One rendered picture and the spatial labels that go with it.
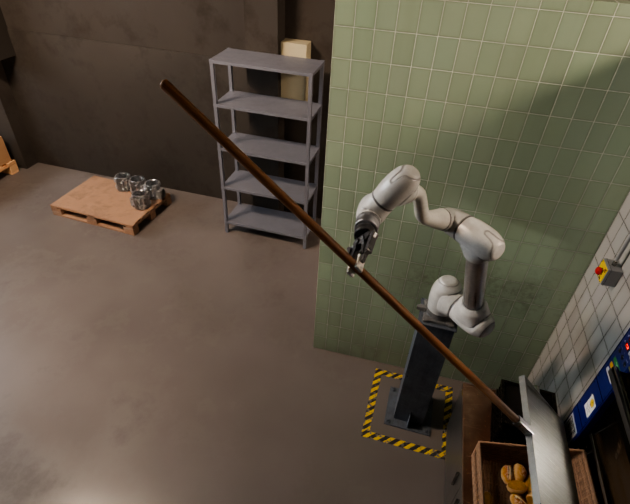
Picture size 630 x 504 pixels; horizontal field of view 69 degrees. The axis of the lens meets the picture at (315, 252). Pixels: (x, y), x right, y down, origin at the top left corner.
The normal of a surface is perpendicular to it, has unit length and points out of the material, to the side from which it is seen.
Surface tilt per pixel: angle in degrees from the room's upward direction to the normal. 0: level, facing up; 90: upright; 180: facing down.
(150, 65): 90
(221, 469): 0
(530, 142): 90
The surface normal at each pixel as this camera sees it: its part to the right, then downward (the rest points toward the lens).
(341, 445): 0.04, -0.78
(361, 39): -0.25, 0.60
